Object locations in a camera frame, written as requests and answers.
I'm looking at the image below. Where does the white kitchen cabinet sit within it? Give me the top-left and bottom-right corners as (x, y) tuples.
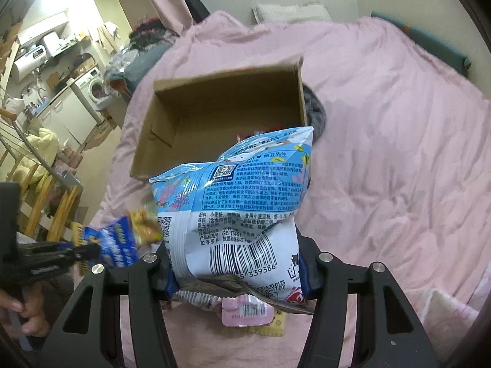
(35, 84), (99, 151)

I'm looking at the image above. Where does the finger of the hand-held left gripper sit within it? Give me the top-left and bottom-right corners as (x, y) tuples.
(17, 240), (102, 277)

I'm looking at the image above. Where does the white washing machine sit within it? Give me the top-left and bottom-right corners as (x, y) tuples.
(74, 67), (113, 114)

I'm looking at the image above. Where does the pink blanket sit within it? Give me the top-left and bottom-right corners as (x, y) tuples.
(90, 10), (491, 368)

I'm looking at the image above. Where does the teal bolster cushion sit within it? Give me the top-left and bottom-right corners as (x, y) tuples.
(370, 11), (471, 78)

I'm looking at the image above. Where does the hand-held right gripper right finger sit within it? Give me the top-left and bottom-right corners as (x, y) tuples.
(297, 234), (440, 368)

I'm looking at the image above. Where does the pink snack packet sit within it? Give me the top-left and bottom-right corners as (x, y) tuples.
(221, 295), (275, 327)

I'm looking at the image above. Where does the small yellow snack packet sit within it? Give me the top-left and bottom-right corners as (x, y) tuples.
(261, 309), (287, 337)

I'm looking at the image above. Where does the pile of dark clothes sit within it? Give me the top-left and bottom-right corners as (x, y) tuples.
(128, 16), (181, 52)

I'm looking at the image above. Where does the dark blue chip packet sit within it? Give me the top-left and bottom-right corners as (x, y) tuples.
(71, 207), (162, 274)

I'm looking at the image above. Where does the cardboard box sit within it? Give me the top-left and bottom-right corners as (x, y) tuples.
(130, 56), (309, 181)

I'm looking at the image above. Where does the wooden chair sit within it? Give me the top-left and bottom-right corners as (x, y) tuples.
(11, 161), (83, 243)

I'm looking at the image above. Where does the white striped snack packet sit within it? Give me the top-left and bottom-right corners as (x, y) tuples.
(174, 289), (224, 310)

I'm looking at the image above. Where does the metal drying rack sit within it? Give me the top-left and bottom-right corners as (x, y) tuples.
(0, 118), (83, 189)

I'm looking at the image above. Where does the brown cardboard carton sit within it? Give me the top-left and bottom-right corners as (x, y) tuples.
(97, 118), (124, 143)

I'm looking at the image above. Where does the white water heater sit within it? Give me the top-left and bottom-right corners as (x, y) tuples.
(10, 45), (51, 82)

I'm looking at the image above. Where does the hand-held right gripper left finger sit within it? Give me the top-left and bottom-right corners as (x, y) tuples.
(40, 245), (181, 368)

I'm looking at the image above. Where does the red snack packet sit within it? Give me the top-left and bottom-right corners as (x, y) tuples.
(236, 125), (307, 143)

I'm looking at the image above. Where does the light blue snack bag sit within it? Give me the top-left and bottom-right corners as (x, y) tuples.
(149, 126), (316, 316)

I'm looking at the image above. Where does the grey pillow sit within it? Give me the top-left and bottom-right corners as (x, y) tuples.
(252, 2), (333, 26)

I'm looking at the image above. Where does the person's left hand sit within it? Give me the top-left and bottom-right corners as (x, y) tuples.
(0, 289), (51, 338)

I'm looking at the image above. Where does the grey knitted cloth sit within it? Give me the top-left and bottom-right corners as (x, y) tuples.
(303, 83), (327, 133)

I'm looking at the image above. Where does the white fuzzy towel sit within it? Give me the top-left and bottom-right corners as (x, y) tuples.
(417, 289), (481, 335)

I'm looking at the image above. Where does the pale yellow cloth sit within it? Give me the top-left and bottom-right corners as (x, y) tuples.
(15, 128), (60, 185)

